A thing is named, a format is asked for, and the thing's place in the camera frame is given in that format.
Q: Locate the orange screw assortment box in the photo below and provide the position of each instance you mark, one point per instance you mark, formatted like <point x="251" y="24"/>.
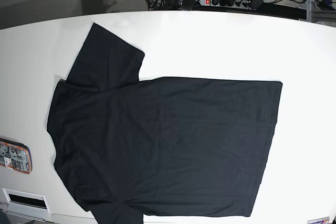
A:
<point x="15" y="156"/>

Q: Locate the colourful sticker card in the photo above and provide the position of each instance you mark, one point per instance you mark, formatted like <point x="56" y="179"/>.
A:
<point x="324" y="220"/>

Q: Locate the white power strip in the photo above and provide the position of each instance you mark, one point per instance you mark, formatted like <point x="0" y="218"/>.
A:
<point x="240" y="4"/>

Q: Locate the white slotted tray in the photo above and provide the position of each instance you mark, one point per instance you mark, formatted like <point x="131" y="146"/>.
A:
<point x="27" y="205"/>

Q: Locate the black T-shirt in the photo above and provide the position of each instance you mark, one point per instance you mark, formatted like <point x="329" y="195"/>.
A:
<point x="170" y="146"/>

